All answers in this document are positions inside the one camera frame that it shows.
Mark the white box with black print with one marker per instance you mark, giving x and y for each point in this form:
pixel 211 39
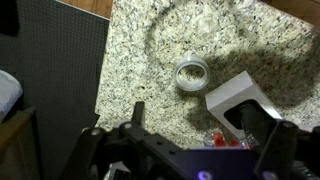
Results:
pixel 230 88

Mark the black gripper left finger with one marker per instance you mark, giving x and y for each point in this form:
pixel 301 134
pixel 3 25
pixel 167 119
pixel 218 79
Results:
pixel 100 150

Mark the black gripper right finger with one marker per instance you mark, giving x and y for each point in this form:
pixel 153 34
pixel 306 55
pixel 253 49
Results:
pixel 276 150

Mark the white trash bin with bag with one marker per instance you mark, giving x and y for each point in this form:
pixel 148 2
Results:
pixel 8 93

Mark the brown wooden side cabinet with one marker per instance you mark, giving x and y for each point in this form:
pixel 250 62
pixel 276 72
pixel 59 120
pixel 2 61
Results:
pixel 13 143

